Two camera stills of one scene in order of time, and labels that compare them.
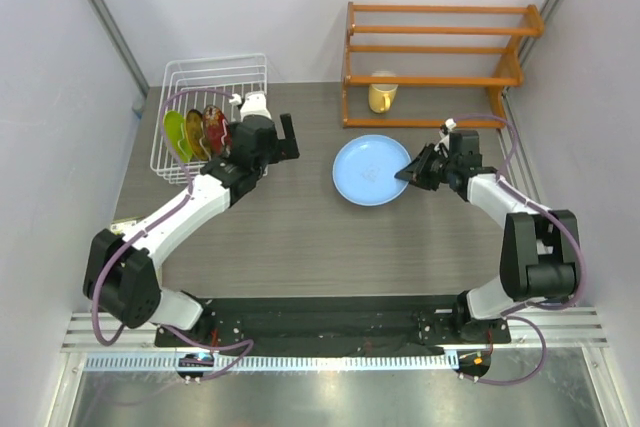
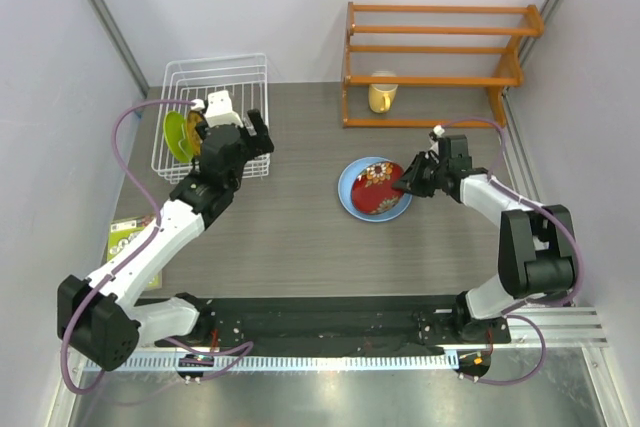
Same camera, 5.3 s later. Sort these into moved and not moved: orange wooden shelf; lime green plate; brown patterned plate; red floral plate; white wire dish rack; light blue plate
Moved: red floral plate; light blue plate
Not moved: white wire dish rack; brown patterned plate; orange wooden shelf; lime green plate
